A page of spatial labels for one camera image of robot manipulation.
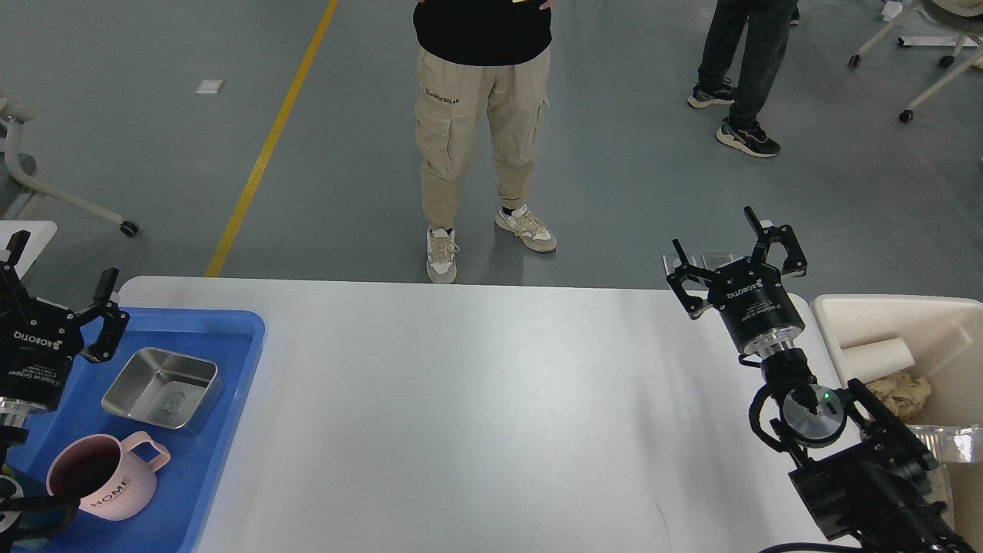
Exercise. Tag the person in beige trousers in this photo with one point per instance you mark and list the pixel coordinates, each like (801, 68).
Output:
(480, 60)

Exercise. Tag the blue plastic tray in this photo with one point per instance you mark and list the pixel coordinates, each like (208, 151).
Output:
(176, 515)

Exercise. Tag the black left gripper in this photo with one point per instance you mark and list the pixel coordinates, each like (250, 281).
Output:
(40, 343)

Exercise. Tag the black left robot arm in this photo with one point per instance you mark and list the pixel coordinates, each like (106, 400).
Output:
(25, 516)

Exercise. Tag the square steel tray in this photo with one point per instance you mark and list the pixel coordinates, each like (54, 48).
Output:
(165, 389)

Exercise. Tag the bystander in dark trousers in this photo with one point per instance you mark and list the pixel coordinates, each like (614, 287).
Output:
(743, 51)

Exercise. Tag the aluminium foil tray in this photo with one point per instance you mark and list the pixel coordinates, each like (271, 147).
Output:
(951, 444)

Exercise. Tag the white side table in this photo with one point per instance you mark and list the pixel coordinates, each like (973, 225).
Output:
(40, 234)

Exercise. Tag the pink ribbed mug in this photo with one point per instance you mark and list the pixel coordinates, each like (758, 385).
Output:
(112, 478)

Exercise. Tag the brown paper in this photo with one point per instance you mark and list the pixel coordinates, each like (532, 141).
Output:
(904, 394)

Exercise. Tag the white paper cup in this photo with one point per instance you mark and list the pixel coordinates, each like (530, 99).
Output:
(873, 361)

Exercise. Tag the beige plastic bin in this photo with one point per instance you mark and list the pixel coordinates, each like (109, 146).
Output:
(945, 337)

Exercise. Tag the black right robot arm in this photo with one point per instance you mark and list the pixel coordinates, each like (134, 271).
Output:
(859, 470)

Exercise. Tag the white office chair base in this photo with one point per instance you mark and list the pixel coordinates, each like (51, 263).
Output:
(962, 18)

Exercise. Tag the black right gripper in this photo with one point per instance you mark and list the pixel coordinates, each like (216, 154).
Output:
(756, 303)

